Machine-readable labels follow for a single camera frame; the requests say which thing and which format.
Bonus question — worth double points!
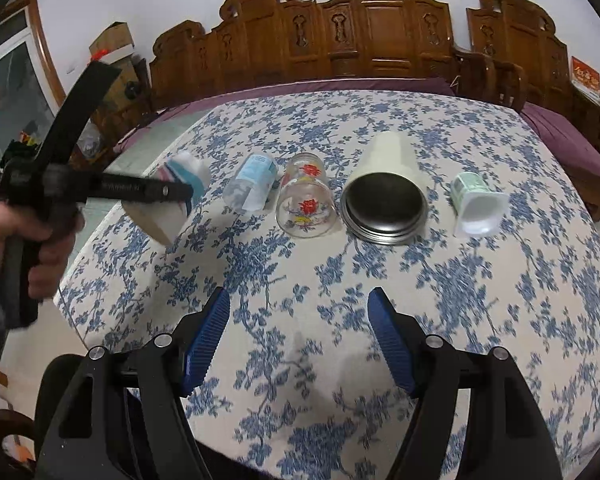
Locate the green white yogurt cup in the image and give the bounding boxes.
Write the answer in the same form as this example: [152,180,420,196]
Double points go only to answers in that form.
[451,172,509,238]

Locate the cardboard boxes stack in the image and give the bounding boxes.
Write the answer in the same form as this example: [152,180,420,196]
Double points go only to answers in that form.
[88,22,147,136]

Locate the red sign box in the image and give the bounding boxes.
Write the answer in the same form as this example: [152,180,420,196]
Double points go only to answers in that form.
[571,56,600,94]

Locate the striped white paper cup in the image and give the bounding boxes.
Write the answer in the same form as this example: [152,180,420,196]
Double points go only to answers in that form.
[121,151,211,246]

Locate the blue floral tablecloth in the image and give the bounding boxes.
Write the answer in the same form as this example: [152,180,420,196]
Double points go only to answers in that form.
[56,91,600,479]

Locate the carved wooden armchair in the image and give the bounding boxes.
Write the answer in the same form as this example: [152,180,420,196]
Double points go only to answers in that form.
[466,0,572,117]

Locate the purple armchair cushion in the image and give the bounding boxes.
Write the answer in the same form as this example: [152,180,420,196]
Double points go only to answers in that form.
[520,102,600,177]

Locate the clear plastic cup blue label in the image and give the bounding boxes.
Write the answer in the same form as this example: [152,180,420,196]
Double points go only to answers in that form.
[223,153,277,214]

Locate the cream steel-lined mug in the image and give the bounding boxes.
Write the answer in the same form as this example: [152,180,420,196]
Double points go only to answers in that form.
[340,131,428,246]

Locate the glass cup red flowers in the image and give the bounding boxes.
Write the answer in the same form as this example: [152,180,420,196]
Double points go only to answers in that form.
[275,153,337,238]

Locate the carved wooden sofa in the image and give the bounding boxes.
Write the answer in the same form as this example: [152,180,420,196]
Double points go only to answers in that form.
[150,0,460,106]

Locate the person's left hand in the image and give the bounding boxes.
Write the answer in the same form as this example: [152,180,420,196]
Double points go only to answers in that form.
[0,199,86,302]

